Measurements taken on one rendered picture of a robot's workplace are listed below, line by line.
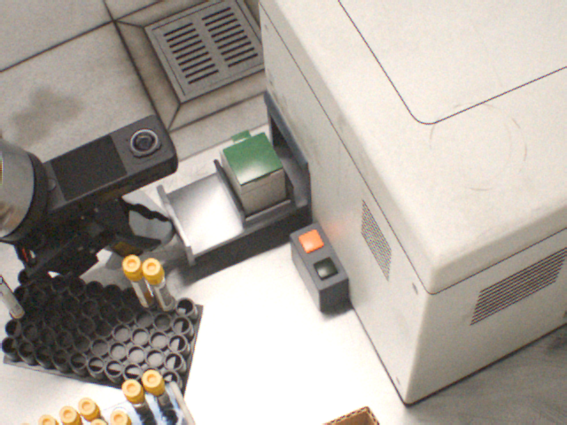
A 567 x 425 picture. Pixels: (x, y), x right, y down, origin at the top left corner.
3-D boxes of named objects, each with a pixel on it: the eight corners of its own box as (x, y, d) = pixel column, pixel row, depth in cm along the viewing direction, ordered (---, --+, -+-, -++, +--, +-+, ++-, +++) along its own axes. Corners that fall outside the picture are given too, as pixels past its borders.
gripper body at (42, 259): (43, 218, 99) (-48, 190, 89) (111, 159, 97) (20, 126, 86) (73, 291, 96) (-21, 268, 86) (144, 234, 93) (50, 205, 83)
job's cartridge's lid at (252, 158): (260, 127, 100) (260, 123, 99) (283, 170, 98) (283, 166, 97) (218, 144, 99) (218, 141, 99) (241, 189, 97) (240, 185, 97)
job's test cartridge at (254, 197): (265, 161, 105) (260, 125, 100) (287, 204, 103) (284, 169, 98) (223, 179, 105) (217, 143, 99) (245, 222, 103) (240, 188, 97)
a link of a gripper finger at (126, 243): (134, 223, 100) (72, 204, 92) (148, 211, 99) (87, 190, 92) (154, 268, 98) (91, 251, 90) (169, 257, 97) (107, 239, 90)
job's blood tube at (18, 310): (31, 313, 103) (4, 274, 94) (27, 327, 103) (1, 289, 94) (18, 311, 103) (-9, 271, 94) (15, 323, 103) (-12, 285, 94)
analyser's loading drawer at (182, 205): (364, 119, 109) (365, 90, 105) (397, 175, 106) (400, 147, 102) (161, 206, 106) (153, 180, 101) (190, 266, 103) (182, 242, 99)
